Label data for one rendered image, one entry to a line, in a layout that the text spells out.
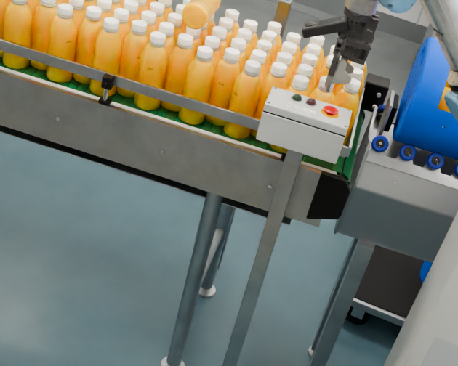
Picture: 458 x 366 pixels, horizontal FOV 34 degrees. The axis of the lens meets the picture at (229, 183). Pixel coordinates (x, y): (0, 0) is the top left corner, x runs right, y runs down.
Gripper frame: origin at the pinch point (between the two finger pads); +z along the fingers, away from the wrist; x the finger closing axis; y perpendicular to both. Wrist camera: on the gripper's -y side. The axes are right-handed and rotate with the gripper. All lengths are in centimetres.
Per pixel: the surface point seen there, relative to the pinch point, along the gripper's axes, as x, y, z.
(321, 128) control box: -21.1, 2.0, 1.9
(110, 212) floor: 59, -68, 110
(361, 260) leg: 3, 25, 52
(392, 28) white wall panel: 342, 31, 103
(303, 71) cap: 1.7, -6.6, -0.2
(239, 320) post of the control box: -18, -3, 70
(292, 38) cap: 19.9, -12.8, -0.6
